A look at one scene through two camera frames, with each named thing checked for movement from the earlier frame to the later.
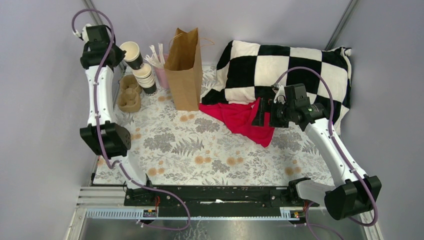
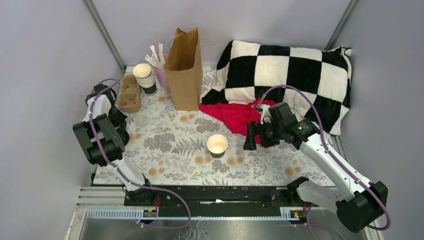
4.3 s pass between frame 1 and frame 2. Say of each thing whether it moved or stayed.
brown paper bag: stayed
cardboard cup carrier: stayed
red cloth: stayed
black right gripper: moved
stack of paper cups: stayed
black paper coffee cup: moved
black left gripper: moved
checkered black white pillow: stayed
